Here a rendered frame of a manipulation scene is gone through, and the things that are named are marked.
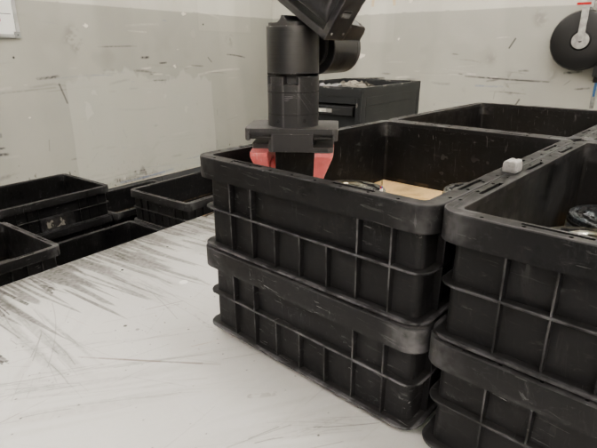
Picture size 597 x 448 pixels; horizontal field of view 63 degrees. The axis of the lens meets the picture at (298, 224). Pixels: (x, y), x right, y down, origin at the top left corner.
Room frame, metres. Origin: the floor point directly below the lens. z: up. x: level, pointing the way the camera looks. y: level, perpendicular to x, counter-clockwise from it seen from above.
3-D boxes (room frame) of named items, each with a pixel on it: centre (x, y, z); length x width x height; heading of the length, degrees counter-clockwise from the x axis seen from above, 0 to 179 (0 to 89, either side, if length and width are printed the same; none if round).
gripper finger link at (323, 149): (0.56, -0.01, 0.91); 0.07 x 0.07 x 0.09; 85
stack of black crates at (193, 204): (1.67, 0.35, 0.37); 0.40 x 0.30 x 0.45; 144
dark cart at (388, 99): (2.41, -0.25, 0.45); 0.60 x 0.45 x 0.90; 144
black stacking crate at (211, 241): (0.59, -0.12, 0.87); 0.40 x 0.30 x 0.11; 138
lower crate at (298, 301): (0.59, -0.12, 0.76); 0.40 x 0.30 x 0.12; 138
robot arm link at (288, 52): (0.56, 0.00, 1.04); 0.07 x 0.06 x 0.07; 143
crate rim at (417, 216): (0.59, -0.12, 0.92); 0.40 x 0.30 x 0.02; 138
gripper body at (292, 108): (0.56, 0.01, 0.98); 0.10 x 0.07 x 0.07; 85
